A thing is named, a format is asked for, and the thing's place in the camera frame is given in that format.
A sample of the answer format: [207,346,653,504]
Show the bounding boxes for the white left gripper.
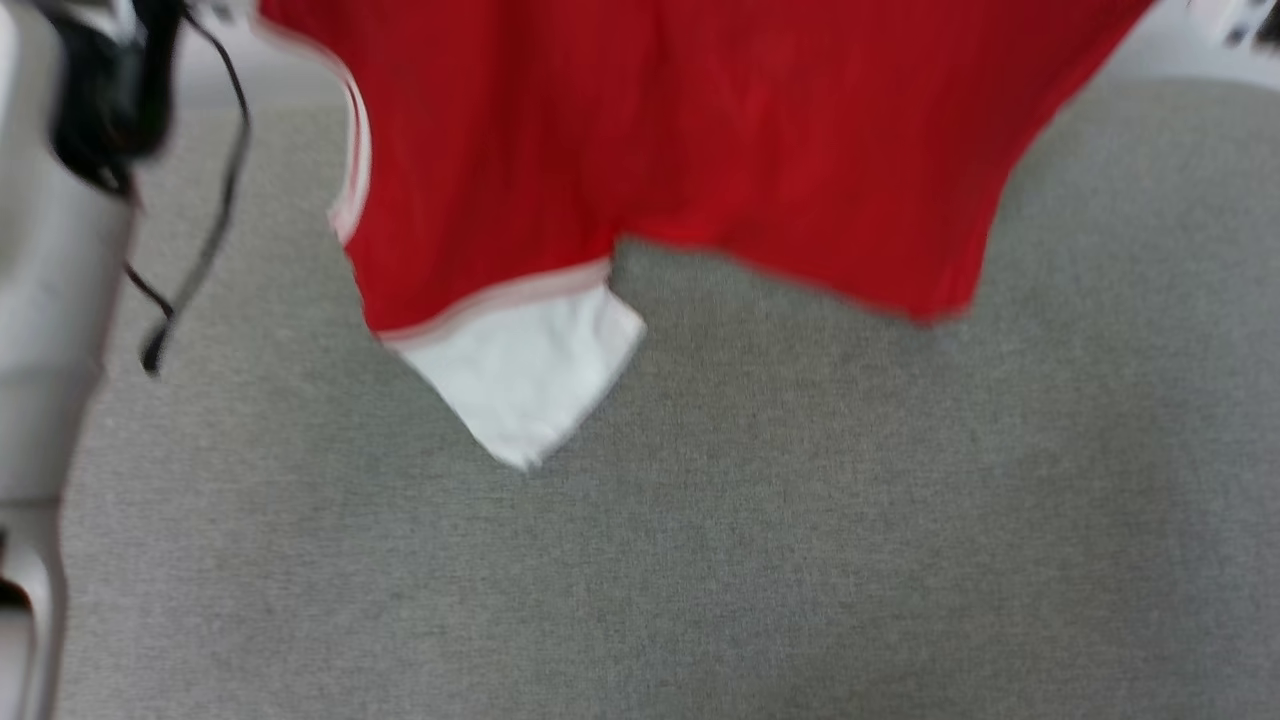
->
[30,0,143,43]

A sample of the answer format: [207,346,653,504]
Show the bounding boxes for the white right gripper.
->
[1185,0,1280,53]

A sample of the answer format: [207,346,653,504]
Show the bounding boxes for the red garment with white sleeves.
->
[252,0,1156,473]

